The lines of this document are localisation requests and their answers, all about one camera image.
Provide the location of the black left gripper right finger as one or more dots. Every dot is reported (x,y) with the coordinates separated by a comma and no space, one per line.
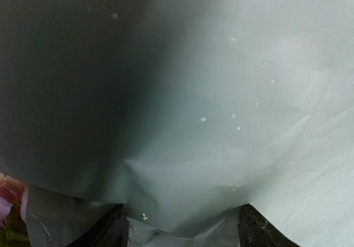
(256,231)

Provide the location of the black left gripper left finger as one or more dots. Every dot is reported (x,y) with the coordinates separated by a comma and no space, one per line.
(112,230)

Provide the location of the pale pink rose stem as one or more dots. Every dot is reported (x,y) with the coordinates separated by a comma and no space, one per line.
(13,203)

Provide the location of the green wrapping paper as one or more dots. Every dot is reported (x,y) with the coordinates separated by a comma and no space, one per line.
(183,111)

